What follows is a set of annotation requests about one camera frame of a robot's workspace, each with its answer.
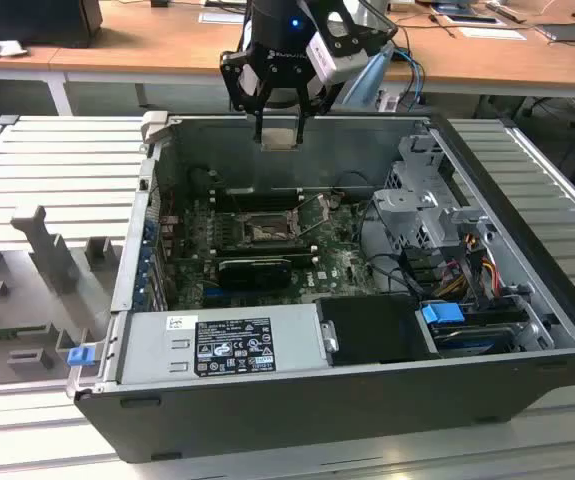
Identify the hard disk in blue carrier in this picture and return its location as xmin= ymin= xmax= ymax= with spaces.
xmin=419 ymin=301 xmax=519 ymax=359

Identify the black box on desk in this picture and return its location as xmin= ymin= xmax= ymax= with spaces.
xmin=0 ymin=0 xmax=104 ymax=49

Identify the metal socket cover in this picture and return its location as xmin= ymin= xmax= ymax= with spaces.
xmin=290 ymin=192 xmax=332 ymax=237

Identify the black graphics card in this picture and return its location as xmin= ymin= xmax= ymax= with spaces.
xmin=216 ymin=257 xmax=292 ymax=292

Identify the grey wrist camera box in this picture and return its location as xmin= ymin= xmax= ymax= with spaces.
xmin=219 ymin=48 xmax=259 ymax=114

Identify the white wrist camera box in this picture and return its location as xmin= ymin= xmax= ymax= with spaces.
xmin=304 ymin=0 xmax=399 ymax=82

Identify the short wooden desk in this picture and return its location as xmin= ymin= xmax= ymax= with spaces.
xmin=0 ymin=0 xmax=106 ymax=117

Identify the blue case latch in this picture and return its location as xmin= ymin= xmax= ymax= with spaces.
xmin=67 ymin=345 xmax=94 ymax=369

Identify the long wooden desk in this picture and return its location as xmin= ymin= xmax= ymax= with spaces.
xmin=49 ymin=0 xmax=575 ymax=101

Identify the green RAM stick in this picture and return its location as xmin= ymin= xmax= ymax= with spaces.
xmin=0 ymin=324 xmax=49 ymax=338

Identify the blue expansion slot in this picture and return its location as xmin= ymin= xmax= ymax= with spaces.
xmin=200 ymin=286 xmax=229 ymax=309

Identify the white power strip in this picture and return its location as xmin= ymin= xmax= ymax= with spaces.
xmin=376 ymin=89 xmax=401 ymax=113

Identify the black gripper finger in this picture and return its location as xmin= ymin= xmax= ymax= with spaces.
xmin=239 ymin=84 xmax=268 ymax=144
xmin=295 ymin=82 xmax=341 ymax=147

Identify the metal wire locking lever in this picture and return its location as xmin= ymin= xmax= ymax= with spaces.
xmin=230 ymin=191 xmax=249 ymax=224

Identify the beige case latch handle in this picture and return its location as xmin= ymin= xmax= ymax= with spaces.
xmin=140 ymin=110 xmax=170 ymax=147

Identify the silver power supply unit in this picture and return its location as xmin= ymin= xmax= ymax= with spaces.
xmin=118 ymin=304 xmax=329 ymax=387

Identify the blue cable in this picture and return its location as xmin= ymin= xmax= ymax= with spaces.
xmin=391 ymin=47 xmax=427 ymax=110

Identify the green motherboard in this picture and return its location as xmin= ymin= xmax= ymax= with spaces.
xmin=159 ymin=187 xmax=383 ymax=311

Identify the silver metal drive cage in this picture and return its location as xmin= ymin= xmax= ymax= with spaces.
xmin=371 ymin=132 xmax=498 ymax=261

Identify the grey parts rack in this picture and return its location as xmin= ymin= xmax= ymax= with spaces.
xmin=0 ymin=203 xmax=119 ymax=387

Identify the silver square CPU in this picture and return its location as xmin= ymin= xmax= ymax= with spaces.
xmin=260 ymin=128 xmax=299 ymax=152

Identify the coloured wire bundle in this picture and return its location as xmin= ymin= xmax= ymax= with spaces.
xmin=436 ymin=252 xmax=501 ymax=301

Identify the black wire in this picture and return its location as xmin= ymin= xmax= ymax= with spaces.
xmin=355 ymin=192 xmax=419 ymax=297

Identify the CPU socket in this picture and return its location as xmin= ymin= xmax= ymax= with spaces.
xmin=239 ymin=212 xmax=302 ymax=247

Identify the long white paper sheet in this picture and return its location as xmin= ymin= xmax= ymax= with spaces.
xmin=458 ymin=26 xmax=529 ymax=42

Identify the black open PC case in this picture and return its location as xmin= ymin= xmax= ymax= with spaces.
xmin=66 ymin=110 xmax=575 ymax=464

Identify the black label sticker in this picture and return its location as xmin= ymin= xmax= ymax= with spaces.
xmin=194 ymin=316 xmax=279 ymax=377

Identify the grey flat laptop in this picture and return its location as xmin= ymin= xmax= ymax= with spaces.
xmin=535 ymin=23 xmax=575 ymax=44

